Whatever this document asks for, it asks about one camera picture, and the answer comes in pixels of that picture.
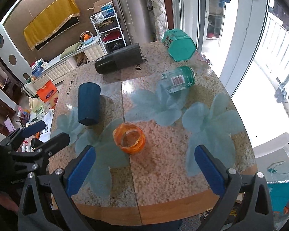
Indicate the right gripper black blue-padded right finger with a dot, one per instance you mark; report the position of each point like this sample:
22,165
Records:
255,212

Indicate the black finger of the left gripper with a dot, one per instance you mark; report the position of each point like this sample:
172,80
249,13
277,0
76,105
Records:
55,144

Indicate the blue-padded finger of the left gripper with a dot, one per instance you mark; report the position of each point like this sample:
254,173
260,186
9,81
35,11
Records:
32,129

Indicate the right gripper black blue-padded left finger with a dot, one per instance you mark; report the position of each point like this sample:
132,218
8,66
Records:
35,212

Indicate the dark blue cylindrical cup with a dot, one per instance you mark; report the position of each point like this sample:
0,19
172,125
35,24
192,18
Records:
89,103

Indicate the orange cardboard box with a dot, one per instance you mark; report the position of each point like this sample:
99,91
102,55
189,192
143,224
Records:
47,91

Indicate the bowl of oranges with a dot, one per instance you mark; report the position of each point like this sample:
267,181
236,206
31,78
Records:
86,37

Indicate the black cylindrical thermos bottle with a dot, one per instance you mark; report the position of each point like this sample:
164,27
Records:
119,59

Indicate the yellow cloth covered television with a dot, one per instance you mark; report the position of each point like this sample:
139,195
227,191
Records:
49,21

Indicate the white metal shelf rack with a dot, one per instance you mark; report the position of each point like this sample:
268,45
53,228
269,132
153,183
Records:
109,30

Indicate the clear glass jar green lid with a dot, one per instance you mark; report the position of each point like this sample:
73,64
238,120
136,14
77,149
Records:
178,79

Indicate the teal hexagonal tin box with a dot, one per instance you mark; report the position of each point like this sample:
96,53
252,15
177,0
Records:
179,45

